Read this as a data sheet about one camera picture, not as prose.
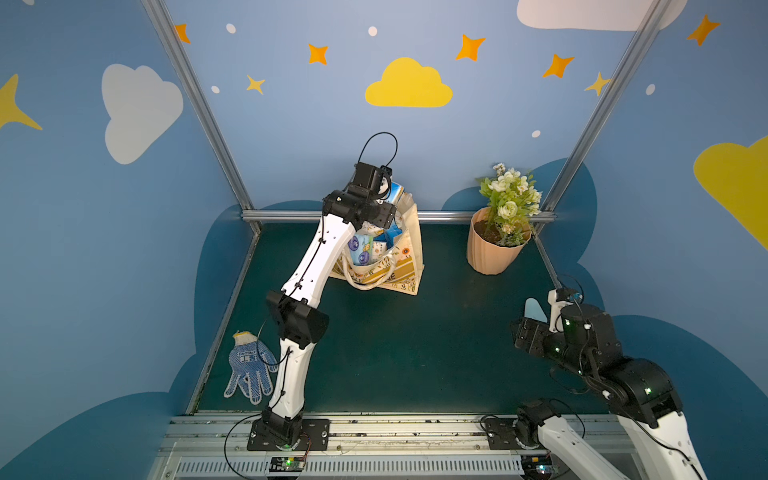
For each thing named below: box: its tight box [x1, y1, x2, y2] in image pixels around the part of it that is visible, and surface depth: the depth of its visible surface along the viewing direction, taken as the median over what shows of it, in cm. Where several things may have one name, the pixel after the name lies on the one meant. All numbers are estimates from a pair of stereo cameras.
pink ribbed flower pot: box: [466, 207, 533, 275], surface depth 102 cm
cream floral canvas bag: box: [330, 192, 425, 296], surface depth 92 cm
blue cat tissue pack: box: [348, 234, 374, 266], surface depth 88 cm
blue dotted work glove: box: [224, 331, 279, 405], surface depth 85 cm
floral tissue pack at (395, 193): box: [385, 181, 405, 206], surface depth 80 cm
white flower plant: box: [479, 163, 542, 247], surface depth 95 cm
